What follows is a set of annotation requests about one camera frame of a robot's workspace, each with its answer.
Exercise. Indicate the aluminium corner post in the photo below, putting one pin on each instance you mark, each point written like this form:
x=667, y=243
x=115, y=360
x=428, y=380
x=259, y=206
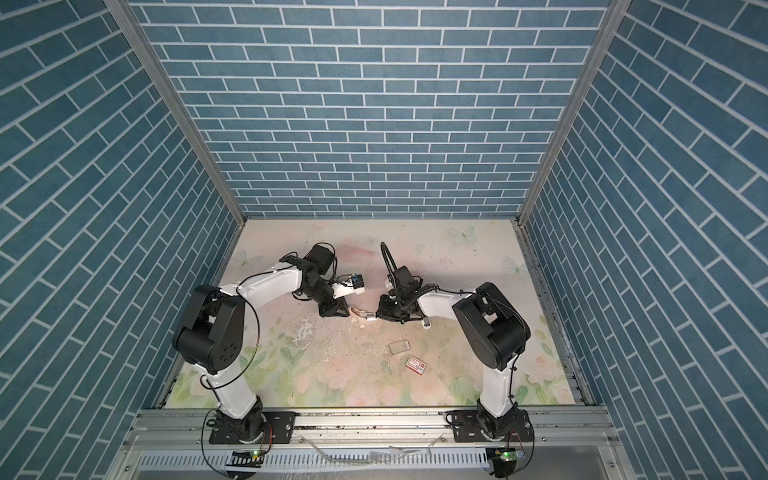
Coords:
x=126, y=20
x=596, y=55

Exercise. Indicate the aluminium corner post left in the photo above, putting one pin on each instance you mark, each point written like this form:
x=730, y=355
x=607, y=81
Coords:
x=126, y=20

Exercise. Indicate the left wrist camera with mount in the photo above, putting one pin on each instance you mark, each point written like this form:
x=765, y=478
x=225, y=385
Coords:
x=348, y=284

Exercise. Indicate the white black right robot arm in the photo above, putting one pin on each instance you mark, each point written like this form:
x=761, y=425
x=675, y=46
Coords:
x=495, y=331

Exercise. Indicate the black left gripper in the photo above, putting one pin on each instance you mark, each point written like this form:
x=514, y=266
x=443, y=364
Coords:
x=332, y=308

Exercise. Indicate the empty clear staple tray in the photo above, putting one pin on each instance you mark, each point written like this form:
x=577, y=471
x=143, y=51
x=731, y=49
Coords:
x=398, y=347

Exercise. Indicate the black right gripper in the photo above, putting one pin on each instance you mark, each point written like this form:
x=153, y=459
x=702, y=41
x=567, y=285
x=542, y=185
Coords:
x=383, y=311

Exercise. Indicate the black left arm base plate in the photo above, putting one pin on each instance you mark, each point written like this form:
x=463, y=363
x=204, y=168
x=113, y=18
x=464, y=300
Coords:
x=272, y=428

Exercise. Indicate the red staple box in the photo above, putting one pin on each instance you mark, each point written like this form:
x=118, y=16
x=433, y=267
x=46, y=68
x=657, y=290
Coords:
x=416, y=365

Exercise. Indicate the aluminium corner post right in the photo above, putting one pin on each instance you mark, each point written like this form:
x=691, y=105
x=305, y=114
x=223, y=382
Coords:
x=596, y=55

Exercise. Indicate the aluminium front rail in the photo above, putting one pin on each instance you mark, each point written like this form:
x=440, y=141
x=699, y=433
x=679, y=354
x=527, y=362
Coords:
x=571, y=442

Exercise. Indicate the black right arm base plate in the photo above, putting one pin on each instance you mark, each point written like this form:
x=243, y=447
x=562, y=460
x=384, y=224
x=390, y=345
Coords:
x=474, y=425

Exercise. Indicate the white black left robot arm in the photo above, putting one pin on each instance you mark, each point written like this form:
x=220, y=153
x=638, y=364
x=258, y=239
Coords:
x=211, y=332

